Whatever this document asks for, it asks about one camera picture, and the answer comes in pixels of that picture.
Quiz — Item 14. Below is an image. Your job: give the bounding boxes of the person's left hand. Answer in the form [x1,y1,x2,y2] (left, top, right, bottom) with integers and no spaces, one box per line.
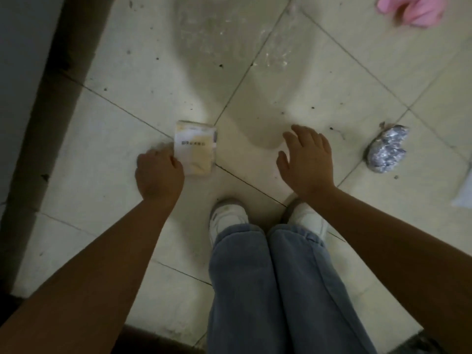
[135,147,185,204]

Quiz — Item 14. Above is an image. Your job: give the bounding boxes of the person's right hand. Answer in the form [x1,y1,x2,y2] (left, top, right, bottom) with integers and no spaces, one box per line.
[277,124,336,199]

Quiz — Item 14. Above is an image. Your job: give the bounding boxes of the white tissue packet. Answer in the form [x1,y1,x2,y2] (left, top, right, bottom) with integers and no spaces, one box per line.
[173,121,218,177]

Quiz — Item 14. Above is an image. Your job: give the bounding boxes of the person's right forearm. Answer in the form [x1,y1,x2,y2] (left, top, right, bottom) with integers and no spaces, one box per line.
[300,185,472,354]

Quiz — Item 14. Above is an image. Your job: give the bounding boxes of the person's left forearm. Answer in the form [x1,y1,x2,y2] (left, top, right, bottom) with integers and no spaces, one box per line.
[0,197,181,354]

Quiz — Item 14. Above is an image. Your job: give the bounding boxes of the person's right white shoe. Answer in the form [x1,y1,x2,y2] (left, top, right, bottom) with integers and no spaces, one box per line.
[282,200,329,243]

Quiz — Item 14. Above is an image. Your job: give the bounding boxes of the person's white shoe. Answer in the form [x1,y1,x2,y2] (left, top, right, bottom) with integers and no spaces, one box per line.
[209,198,250,251]
[282,200,329,243]

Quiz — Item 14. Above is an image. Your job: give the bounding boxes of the crumpled silver foil wrapper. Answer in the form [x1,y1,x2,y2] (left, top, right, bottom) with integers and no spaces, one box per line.
[365,123,411,173]

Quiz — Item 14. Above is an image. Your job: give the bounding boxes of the person's left white shoe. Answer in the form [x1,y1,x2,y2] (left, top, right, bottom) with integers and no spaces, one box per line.
[209,198,250,251]

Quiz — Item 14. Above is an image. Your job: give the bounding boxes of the blue jeans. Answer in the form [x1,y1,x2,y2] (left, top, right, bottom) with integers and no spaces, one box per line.
[206,223,377,354]

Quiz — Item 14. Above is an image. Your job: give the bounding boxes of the white paper scrap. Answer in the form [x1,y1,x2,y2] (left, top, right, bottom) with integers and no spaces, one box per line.
[452,173,472,210]

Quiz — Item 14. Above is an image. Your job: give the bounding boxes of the pink cloth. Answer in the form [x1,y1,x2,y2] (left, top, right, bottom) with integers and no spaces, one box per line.
[376,0,448,28]

